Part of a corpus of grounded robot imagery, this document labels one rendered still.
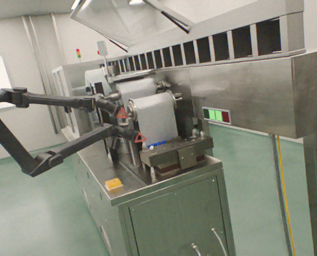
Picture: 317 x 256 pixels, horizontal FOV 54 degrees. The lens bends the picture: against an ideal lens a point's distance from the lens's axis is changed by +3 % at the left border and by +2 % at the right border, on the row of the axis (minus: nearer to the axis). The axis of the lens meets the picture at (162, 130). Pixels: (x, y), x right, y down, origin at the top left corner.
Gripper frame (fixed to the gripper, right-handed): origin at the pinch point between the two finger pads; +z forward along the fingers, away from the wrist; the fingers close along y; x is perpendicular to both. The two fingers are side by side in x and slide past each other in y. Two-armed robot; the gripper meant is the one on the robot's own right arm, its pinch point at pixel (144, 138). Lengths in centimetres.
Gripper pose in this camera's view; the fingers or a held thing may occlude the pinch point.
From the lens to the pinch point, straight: 179.9
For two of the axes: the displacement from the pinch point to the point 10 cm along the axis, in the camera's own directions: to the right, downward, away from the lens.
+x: 2.9, -9.6, -0.2
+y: 4.0, 1.4, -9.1
